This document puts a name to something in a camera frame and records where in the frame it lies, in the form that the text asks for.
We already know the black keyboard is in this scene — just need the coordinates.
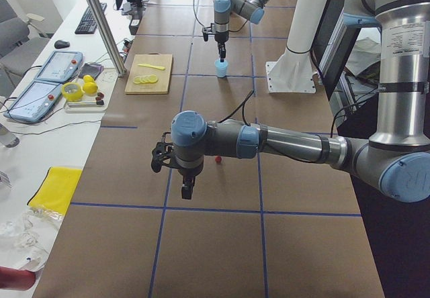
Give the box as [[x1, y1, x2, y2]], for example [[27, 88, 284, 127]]
[[75, 7, 97, 35]]

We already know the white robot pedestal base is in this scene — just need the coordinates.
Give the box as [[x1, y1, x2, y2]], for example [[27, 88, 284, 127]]
[[266, 0, 327, 93]]

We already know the light blue plastic cup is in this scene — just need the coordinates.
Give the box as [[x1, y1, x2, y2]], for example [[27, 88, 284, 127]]
[[214, 59, 228, 78]]

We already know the purple wallet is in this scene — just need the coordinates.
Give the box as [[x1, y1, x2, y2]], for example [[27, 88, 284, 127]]
[[78, 63, 104, 79]]

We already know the lemon slice top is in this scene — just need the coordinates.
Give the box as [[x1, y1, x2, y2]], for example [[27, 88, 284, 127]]
[[147, 74, 158, 83]]

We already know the aluminium frame post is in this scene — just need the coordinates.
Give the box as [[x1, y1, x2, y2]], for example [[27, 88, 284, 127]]
[[86, 0, 127, 77]]

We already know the red bottle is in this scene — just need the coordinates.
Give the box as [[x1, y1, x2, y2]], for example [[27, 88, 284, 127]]
[[1, 266, 36, 291]]

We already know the clear plastic bag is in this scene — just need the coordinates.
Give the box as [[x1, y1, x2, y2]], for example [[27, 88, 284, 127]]
[[1, 207, 64, 272]]

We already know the teach pendant far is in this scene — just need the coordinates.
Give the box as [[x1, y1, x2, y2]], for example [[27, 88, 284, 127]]
[[36, 51, 83, 83]]

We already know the white tray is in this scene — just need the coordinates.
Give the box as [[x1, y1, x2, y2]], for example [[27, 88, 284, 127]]
[[64, 95, 108, 113]]

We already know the teach pendant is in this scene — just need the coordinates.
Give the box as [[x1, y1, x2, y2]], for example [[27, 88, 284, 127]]
[[36, 51, 83, 83], [3, 79, 62, 123]]

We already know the black computer mouse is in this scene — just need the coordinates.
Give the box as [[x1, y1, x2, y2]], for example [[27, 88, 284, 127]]
[[54, 40, 70, 49]]

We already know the yellow tape roll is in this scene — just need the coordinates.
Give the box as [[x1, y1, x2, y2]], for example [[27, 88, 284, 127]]
[[61, 82, 83, 102]]

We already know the bamboo cutting board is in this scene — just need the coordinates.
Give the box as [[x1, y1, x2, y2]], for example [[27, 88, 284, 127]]
[[124, 54, 173, 95]]

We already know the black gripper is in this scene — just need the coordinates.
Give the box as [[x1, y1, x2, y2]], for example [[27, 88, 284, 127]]
[[214, 30, 228, 60], [179, 165, 204, 200]]

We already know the grey office chair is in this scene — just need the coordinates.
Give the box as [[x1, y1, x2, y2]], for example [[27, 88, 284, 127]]
[[1, 0, 50, 87]]

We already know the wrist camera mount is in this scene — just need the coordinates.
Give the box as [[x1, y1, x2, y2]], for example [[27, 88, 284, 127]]
[[202, 23, 216, 42], [150, 132, 177, 173]]

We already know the yellow lemon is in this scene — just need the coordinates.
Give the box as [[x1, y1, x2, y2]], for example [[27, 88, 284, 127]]
[[82, 74, 98, 95]]

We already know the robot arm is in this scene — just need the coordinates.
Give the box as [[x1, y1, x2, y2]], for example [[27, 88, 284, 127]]
[[169, 0, 429, 203], [208, 0, 269, 62]]

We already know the teach pendant near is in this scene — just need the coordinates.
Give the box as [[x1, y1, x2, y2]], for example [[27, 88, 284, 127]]
[[3, 79, 62, 123]]

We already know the yellow plastic knife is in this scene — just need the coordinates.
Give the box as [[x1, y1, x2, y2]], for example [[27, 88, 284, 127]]
[[137, 63, 166, 70]]

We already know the yellow cloth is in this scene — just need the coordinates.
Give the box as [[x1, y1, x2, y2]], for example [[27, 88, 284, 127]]
[[27, 166, 82, 215]]

